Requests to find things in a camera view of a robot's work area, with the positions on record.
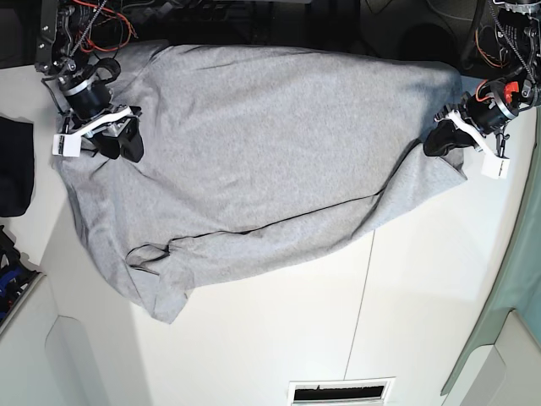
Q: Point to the grey t-shirt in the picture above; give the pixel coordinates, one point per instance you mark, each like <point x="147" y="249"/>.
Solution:
<point x="256" y="158"/>

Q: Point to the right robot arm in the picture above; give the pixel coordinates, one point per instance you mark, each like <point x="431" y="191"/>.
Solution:
<point x="76" y="51"/>

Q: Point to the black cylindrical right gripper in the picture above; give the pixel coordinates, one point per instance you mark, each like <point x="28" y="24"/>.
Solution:
<point x="89" y="99"/>

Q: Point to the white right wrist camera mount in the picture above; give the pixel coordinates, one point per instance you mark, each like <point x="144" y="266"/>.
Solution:
<point x="68" y="141"/>

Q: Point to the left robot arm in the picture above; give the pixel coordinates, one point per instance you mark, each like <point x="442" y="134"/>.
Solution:
<point x="506" y="36"/>

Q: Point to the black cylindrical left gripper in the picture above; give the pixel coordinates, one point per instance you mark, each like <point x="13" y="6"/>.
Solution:
<point x="491" y="106"/>

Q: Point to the white slotted vent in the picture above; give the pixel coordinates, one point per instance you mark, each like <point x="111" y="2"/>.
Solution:
<point x="373" y="391"/>

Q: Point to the black bag at table edge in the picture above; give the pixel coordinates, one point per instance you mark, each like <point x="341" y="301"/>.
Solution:
<point x="17" y="167"/>

